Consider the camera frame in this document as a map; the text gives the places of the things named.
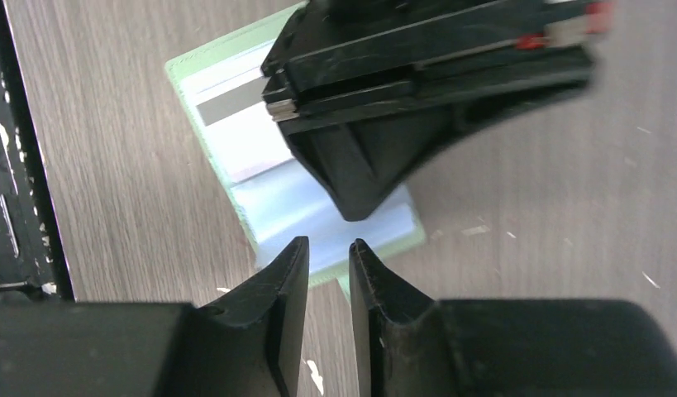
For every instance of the green card holder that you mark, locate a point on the green card holder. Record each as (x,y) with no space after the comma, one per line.
(285,201)

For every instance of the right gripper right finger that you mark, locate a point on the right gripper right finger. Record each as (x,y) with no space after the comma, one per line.
(408,344)

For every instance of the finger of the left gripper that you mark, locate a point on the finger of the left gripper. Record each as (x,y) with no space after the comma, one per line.
(361,163)
(335,54)

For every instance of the silver credit card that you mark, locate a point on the silver credit card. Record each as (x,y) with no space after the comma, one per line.
(225,99)

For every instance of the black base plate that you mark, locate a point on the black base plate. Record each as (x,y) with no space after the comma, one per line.
(32,260)

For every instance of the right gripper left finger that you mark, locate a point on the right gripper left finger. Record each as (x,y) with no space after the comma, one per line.
(248,342)

